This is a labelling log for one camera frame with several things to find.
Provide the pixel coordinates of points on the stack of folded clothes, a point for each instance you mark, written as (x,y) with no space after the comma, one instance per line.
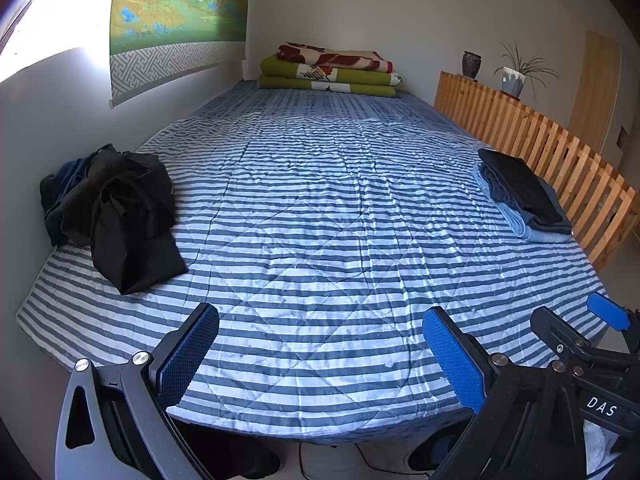
(520,225)

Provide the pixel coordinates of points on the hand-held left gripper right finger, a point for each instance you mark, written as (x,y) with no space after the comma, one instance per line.
(455,355)

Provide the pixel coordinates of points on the red white folded blanket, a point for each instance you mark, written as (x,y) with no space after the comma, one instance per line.
(335,57)

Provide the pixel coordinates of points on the green folded blanket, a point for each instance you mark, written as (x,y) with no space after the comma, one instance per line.
(345,76)
(300,85)

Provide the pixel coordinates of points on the black folded garment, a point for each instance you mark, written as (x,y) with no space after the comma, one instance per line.
(522,182)

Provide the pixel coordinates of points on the dark ceramic vase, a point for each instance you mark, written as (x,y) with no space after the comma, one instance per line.
(471,65)

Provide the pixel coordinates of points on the landscape wall hanging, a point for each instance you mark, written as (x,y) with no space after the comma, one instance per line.
(175,15)

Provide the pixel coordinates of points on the wooden door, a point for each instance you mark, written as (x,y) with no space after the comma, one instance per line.
(595,90)

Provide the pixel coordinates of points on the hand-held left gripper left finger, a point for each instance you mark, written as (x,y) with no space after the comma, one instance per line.
(187,355)

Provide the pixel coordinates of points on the potted plant in white pot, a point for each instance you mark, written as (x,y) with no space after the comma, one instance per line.
(515,77)

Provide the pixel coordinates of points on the wooden slatted bed rail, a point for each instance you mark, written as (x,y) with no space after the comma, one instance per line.
(540,135)

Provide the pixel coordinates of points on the black garment with yellow pattern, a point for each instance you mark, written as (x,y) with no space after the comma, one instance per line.
(130,230)

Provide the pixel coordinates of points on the blue white striped quilt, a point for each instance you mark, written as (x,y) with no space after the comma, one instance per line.
(320,220)

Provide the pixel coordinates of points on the dark blue folded garment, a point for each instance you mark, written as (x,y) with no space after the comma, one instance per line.
(552,217)

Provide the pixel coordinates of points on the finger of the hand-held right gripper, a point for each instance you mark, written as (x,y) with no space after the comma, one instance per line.
(555,327)
(607,310)

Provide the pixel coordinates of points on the black shoe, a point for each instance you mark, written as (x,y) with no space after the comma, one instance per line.
(435,452)

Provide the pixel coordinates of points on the dark blue crumpled garment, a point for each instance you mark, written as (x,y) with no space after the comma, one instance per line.
(75,170)

